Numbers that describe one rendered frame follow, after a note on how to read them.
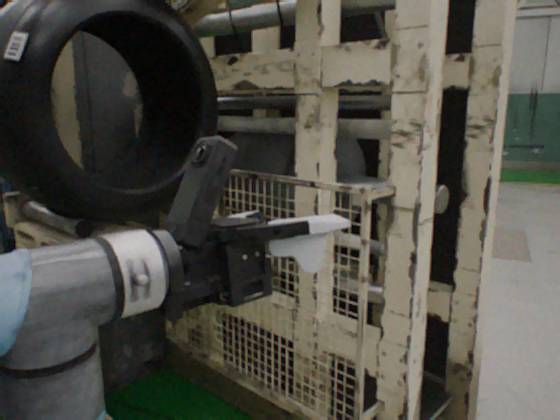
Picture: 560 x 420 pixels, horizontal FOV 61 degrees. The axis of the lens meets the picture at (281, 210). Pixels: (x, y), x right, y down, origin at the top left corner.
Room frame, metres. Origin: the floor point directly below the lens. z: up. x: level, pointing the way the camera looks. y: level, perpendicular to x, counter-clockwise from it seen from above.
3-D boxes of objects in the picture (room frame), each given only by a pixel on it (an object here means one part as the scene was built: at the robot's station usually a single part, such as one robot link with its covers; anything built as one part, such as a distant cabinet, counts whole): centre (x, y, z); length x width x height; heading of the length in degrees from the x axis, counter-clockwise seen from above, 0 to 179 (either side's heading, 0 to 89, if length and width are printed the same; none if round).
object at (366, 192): (1.43, 0.12, 0.65); 0.90 x 0.02 x 0.70; 47
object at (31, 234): (1.24, 0.61, 0.83); 0.36 x 0.09 x 0.06; 47
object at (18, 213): (1.47, 0.64, 0.90); 0.40 x 0.03 x 0.10; 137
